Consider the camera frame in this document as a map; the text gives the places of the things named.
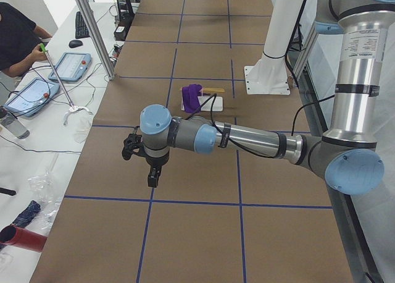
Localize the aluminium frame post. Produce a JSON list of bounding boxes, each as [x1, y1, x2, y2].
[[75, 0, 115, 80]]

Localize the white pedestal column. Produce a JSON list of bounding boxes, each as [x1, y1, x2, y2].
[[244, 0, 305, 95]]

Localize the black keyboard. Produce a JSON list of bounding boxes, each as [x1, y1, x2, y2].
[[75, 11, 89, 39]]

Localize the far blue teach pendant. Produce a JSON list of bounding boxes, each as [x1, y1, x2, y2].
[[55, 52, 92, 83]]

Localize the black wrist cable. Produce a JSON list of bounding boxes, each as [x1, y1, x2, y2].
[[186, 93, 337, 159]]

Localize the reacher grabber stick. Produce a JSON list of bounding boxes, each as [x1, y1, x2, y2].
[[39, 43, 93, 126]]

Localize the blue teach pendant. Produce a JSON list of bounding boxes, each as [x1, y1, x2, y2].
[[4, 78, 60, 117], [55, 52, 92, 83]]

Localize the red cylinder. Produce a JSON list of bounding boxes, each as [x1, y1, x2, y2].
[[1, 225, 47, 252]]

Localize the crumpled clear plastic bag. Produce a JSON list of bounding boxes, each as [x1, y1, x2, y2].
[[28, 153, 62, 236]]

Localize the purple towel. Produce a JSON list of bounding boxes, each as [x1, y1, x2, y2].
[[181, 84, 202, 113]]

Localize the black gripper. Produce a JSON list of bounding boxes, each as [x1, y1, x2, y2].
[[146, 154, 169, 188]]

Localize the black computer mouse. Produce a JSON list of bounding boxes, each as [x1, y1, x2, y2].
[[69, 40, 83, 48]]

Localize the white rack with wooden rods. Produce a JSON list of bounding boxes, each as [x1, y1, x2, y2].
[[181, 87, 225, 113]]

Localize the near blue teach pendant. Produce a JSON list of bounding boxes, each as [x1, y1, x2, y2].
[[4, 78, 60, 117]]

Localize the person in black shirt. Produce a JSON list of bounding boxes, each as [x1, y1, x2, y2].
[[1, 2, 52, 78]]

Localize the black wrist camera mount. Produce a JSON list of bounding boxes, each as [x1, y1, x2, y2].
[[122, 126, 146, 161]]

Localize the dark blue folded umbrella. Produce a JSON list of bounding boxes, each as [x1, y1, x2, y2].
[[12, 200, 41, 228]]

